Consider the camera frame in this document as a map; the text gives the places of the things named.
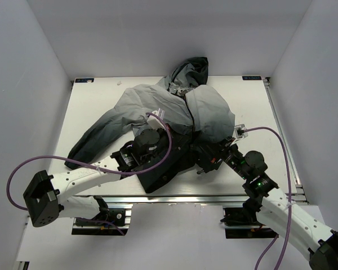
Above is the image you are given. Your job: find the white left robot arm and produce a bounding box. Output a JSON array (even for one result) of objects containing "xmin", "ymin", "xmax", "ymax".
[{"xmin": 23, "ymin": 129, "xmax": 174, "ymax": 227}]

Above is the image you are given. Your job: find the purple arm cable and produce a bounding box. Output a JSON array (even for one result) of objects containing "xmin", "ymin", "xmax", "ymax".
[
  {"xmin": 236, "ymin": 127, "xmax": 293, "ymax": 270},
  {"xmin": 6, "ymin": 112, "xmax": 173, "ymax": 236}
]

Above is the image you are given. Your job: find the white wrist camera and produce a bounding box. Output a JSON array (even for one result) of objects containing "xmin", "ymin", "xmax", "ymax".
[
  {"xmin": 232, "ymin": 124, "xmax": 248, "ymax": 145},
  {"xmin": 146, "ymin": 108, "xmax": 165, "ymax": 130}
]

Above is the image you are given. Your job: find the blue corner label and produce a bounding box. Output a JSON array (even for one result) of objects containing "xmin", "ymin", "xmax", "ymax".
[
  {"xmin": 74, "ymin": 78, "xmax": 94, "ymax": 83},
  {"xmin": 242, "ymin": 75, "xmax": 262, "ymax": 80}
]

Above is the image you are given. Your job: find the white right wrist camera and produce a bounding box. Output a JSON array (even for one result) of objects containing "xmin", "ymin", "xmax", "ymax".
[{"xmin": 232, "ymin": 124, "xmax": 248, "ymax": 145}]

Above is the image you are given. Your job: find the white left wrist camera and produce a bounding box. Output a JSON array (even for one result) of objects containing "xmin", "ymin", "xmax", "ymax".
[{"xmin": 146, "ymin": 108, "xmax": 165, "ymax": 130}]

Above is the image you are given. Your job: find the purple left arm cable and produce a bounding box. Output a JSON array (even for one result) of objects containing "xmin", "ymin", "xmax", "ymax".
[{"xmin": 6, "ymin": 112, "xmax": 173, "ymax": 236}]

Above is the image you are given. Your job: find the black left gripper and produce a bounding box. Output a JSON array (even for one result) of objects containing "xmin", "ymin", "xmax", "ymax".
[{"xmin": 141, "ymin": 123, "xmax": 189, "ymax": 165}]

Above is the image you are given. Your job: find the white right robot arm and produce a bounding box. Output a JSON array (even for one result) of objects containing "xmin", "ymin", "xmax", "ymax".
[{"xmin": 192, "ymin": 137, "xmax": 338, "ymax": 269}]

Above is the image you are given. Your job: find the grey black gradient jacket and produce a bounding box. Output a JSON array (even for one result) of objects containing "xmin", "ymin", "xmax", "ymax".
[{"xmin": 68, "ymin": 57, "xmax": 235, "ymax": 194}]

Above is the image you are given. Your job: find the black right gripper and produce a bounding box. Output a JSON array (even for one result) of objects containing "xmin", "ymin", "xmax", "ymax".
[{"xmin": 198, "ymin": 136, "xmax": 250, "ymax": 180}]

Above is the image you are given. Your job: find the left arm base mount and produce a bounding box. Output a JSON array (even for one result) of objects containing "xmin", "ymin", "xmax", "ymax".
[{"xmin": 68, "ymin": 196, "xmax": 132, "ymax": 236}]

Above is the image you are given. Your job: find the blue left corner label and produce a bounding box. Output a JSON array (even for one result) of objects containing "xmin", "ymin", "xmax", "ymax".
[{"xmin": 74, "ymin": 78, "xmax": 94, "ymax": 83}]

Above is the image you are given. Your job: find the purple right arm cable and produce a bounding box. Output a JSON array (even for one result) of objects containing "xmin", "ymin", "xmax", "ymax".
[{"xmin": 236, "ymin": 127, "xmax": 293, "ymax": 270}]

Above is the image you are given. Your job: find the blue right corner label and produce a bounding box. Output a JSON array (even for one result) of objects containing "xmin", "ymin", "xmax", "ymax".
[{"xmin": 242, "ymin": 75, "xmax": 262, "ymax": 80}]

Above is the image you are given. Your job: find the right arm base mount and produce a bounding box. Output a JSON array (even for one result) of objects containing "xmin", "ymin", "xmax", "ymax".
[{"xmin": 220, "ymin": 199, "xmax": 277, "ymax": 239}]

